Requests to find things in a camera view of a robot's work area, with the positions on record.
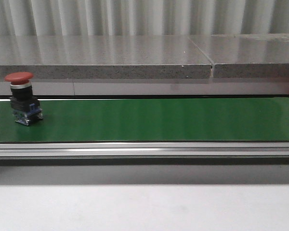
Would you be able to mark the aluminium conveyor frame rail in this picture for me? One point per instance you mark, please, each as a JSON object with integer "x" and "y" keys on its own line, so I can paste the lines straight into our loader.
{"x": 144, "y": 153}

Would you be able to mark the grey stone slab right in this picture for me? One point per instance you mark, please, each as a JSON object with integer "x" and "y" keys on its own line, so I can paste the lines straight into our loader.
{"x": 246, "y": 56}

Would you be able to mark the green conveyor belt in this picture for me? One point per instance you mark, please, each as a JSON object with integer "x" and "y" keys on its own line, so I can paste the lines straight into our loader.
{"x": 194, "y": 119}

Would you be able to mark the red mushroom push button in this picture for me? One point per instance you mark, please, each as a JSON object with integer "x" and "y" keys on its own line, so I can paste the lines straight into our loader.
{"x": 26, "y": 107}

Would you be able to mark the grey stone slab left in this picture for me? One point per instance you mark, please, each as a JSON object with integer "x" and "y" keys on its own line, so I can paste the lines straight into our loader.
{"x": 103, "y": 57}

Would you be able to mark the grey stone slab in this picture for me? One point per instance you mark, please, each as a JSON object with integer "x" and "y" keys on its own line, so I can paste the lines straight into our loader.
{"x": 246, "y": 56}
{"x": 103, "y": 57}

